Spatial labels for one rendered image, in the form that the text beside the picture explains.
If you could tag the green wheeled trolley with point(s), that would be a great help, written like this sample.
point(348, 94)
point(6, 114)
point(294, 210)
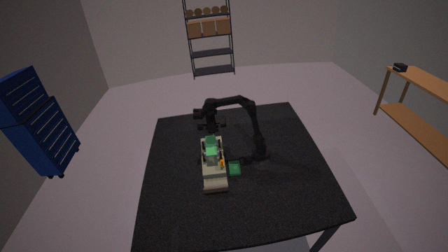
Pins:
point(211, 149)

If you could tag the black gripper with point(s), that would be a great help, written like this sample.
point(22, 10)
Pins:
point(200, 124)

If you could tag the green tray floor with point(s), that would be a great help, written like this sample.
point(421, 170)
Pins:
point(234, 167)

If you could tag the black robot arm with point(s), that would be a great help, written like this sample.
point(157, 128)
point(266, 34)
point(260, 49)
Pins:
point(209, 110)

